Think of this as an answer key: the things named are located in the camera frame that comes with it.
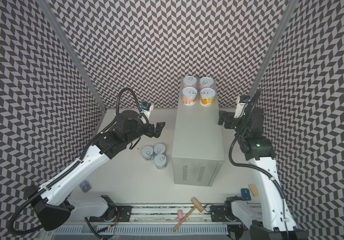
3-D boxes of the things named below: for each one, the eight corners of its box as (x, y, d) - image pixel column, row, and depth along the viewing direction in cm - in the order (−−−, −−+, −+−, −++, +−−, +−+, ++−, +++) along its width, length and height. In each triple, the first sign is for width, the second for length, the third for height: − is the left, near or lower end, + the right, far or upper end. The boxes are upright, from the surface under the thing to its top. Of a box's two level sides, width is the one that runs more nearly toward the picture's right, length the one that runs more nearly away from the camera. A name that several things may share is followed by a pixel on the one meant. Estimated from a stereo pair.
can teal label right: (154, 169, 88) (153, 165, 84) (155, 157, 93) (154, 153, 89) (166, 169, 88) (166, 165, 84) (167, 157, 93) (166, 153, 89)
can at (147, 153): (142, 161, 92) (140, 157, 87) (144, 150, 97) (143, 145, 93) (153, 161, 92) (151, 157, 87) (154, 150, 97) (153, 145, 93)
